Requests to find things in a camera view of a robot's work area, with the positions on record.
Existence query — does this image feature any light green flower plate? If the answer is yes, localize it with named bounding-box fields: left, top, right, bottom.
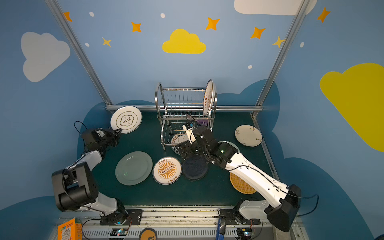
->
left=219, top=141, right=241, bottom=153

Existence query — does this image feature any white red-berry plate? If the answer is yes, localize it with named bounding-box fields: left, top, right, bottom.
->
left=235, top=125, right=263, bottom=147

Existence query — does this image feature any green rim lettered plate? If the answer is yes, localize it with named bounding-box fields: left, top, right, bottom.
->
left=171, top=134, right=189, bottom=155

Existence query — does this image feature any round black orange logo disc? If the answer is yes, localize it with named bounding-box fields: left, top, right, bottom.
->
left=139, top=228, right=158, bottom=240

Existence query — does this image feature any plain pale green plate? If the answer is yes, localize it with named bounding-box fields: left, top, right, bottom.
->
left=115, top=151, right=153, bottom=186

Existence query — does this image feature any pink purple silicone spatula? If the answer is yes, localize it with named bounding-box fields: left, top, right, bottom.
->
left=196, top=119, right=209, bottom=126

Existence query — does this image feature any white cloud motif plate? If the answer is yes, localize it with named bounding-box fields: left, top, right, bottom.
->
left=110, top=106, right=143, bottom=134

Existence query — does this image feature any orange sunburst plate flat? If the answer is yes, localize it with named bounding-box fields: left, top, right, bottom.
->
left=153, top=157, right=182, bottom=185

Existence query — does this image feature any orange woven plate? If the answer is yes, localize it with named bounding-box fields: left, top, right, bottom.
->
left=230, top=173, right=257, bottom=195

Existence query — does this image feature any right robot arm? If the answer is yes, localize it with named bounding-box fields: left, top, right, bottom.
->
left=176, top=124, right=302, bottom=232

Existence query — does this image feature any stainless steel dish rack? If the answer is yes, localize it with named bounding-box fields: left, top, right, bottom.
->
left=155, top=83, right=218, bottom=150

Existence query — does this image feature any dark blue speckled plate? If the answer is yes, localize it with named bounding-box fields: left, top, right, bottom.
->
left=182, top=155, right=209, bottom=181

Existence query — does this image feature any blue handled tool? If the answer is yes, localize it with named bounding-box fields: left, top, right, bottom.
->
left=216, top=218, right=227, bottom=240

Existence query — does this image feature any orange green box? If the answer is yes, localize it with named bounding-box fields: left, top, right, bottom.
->
left=57, top=218, right=83, bottom=240

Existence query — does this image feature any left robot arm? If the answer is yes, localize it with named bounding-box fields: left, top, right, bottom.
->
left=52, top=128, right=128, bottom=226

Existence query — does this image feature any orange sunburst plate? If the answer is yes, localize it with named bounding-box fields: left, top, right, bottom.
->
left=203, top=80, right=216, bottom=116
left=153, top=157, right=182, bottom=185

